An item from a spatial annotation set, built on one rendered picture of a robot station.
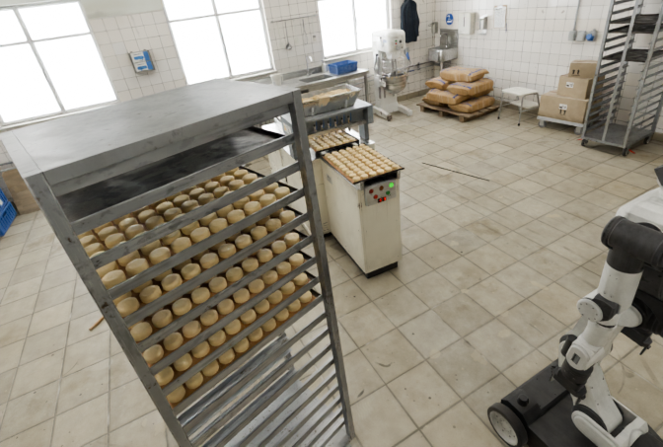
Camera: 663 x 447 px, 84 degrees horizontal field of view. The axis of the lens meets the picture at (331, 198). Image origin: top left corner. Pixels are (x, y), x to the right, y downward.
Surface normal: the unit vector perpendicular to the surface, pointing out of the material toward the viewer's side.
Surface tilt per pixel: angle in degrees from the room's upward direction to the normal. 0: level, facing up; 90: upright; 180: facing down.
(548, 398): 0
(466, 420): 0
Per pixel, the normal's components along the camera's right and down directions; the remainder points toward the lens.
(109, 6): 0.47, 0.38
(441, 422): -0.12, -0.87
